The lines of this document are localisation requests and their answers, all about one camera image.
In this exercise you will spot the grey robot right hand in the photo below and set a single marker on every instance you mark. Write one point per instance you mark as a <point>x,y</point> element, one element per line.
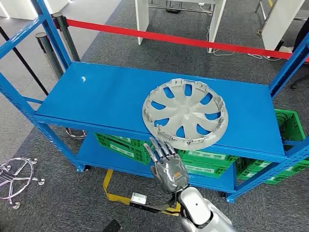
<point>169,174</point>

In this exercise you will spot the grey plastic wheel hubcap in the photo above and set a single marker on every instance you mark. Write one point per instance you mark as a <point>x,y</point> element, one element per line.
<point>185,115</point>

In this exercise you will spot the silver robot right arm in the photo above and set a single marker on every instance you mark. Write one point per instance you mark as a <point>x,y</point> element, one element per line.
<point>195,205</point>

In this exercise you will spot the black robot body part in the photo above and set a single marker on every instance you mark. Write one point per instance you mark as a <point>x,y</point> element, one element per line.
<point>113,226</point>

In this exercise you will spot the blue metal shelf rack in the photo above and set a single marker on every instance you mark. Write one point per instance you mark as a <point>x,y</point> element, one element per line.
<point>108,93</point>

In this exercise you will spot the red barrier belt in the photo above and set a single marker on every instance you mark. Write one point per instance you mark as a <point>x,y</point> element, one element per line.
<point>169,38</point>

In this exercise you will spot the white table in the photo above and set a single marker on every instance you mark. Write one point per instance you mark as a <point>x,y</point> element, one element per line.
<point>142,19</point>

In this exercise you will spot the white board panel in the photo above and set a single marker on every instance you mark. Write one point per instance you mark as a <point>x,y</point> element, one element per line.
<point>279,22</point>

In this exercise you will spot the chrome chair base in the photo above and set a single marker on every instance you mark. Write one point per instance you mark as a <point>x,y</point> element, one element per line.
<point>11,183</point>

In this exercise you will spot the black office chair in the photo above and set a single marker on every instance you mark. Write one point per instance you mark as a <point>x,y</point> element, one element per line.
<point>301,38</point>

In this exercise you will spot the thin black pole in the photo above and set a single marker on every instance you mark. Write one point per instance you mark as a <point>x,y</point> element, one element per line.
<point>24,60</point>

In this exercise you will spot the dark steel stanchion post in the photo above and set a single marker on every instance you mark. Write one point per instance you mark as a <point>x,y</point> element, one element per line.
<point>66,41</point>
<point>49,54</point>

